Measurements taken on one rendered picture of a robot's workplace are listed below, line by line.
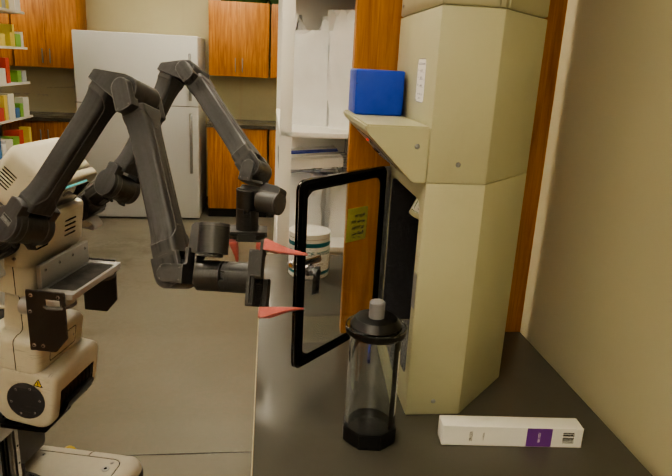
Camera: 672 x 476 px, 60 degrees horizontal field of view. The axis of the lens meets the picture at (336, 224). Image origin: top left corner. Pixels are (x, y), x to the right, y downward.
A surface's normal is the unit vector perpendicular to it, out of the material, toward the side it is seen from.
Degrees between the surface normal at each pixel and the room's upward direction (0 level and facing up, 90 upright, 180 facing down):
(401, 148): 90
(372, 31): 90
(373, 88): 90
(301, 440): 0
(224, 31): 90
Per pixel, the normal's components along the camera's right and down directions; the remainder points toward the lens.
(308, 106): -0.38, 0.31
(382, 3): 0.11, 0.27
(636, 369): -0.99, -0.02
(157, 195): -0.30, -0.14
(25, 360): -0.12, 0.25
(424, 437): 0.05, -0.96
